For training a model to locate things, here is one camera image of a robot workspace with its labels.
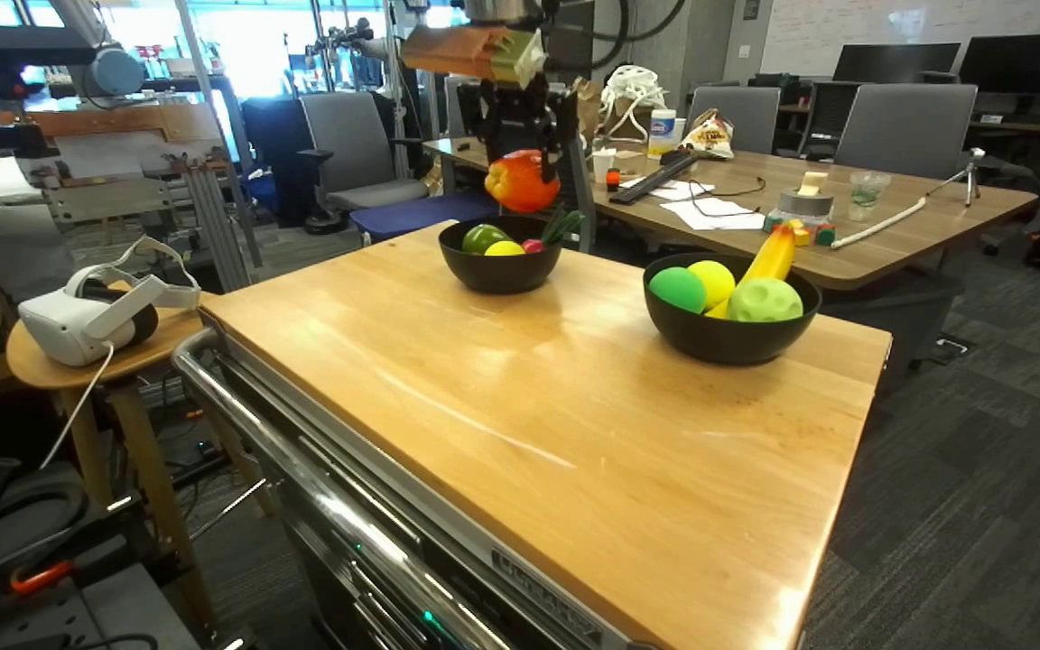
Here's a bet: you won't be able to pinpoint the orange clamp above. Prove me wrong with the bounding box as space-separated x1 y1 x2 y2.
6 559 76 598

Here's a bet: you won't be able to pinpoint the grey chair right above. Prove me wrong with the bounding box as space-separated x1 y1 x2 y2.
836 83 979 177

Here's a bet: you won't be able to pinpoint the black bowl right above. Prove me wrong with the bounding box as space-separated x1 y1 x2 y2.
642 250 825 363

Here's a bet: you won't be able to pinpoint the grey office chair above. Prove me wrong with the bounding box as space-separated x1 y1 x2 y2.
296 95 426 219

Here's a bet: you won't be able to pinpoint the black keyboard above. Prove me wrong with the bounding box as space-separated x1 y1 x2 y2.
612 149 701 207

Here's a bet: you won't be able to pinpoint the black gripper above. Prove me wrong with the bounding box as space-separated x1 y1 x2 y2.
459 83 578 185

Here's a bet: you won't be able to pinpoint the round wooden stool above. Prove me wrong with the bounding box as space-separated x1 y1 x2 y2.
6 310 218 636

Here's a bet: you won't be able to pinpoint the yellow toy ball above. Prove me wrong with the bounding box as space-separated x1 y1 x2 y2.
689 261 736 305

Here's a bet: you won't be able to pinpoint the green toy ball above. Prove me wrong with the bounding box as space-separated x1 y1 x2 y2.
652 266 707 314

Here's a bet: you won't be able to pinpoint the yellow toy lemon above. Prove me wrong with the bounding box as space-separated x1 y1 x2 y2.
483 242 524 257

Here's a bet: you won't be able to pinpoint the light green toy cabbage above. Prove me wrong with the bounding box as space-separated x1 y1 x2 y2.
731 279 807 321

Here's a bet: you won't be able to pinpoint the white paper sheets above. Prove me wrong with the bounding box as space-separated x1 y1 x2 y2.
653 179 767 232

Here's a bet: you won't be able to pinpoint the green toy pear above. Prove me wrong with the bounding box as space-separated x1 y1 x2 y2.
461 225 510 257

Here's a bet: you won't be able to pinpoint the white VR headset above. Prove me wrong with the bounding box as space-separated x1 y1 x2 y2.
17 234 203 368

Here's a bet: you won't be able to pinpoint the wooden office table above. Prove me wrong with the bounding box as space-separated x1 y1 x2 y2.
426 132 1040 297

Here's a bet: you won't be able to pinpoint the red toy radish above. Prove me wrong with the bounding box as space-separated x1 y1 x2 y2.
519 210 583 257

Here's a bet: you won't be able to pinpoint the metal cart handle bar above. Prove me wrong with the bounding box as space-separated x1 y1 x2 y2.
174 328 510 650

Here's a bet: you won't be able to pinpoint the yellow toy banana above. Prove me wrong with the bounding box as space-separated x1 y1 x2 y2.
711 219 807 321

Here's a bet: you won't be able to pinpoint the black bowl left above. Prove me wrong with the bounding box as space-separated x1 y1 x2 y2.
438 217 560 293

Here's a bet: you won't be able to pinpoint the black bowl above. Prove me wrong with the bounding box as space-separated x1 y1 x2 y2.
642 250 825 363
438 217 560 293

